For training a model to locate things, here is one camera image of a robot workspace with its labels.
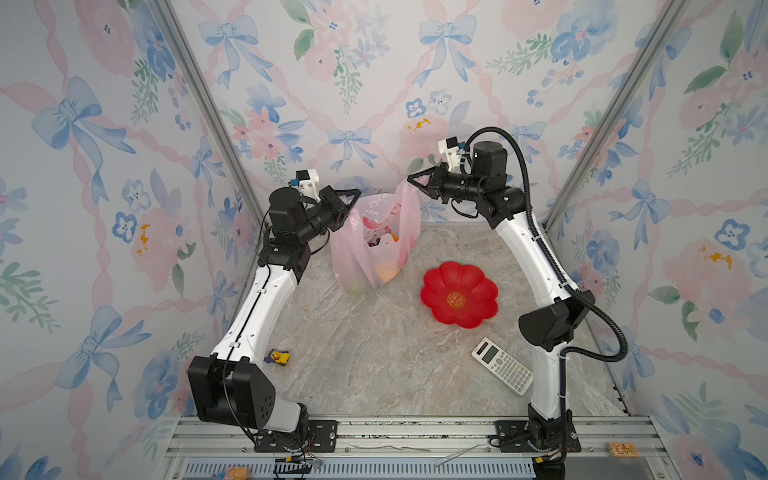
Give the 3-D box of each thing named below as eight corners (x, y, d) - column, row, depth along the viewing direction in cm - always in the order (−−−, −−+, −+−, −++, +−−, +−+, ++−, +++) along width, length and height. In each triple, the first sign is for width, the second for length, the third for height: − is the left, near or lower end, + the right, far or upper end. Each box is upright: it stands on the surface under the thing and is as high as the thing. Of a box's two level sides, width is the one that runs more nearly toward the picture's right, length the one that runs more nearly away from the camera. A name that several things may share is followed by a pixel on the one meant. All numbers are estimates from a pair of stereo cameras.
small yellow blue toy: (266, 363, 87) (263, 359, 85) (271, 352, 89) (268, 348, 87) (286, 366, 87) (283, 362, 85) (290, 355, 89) (287, 351, 87)
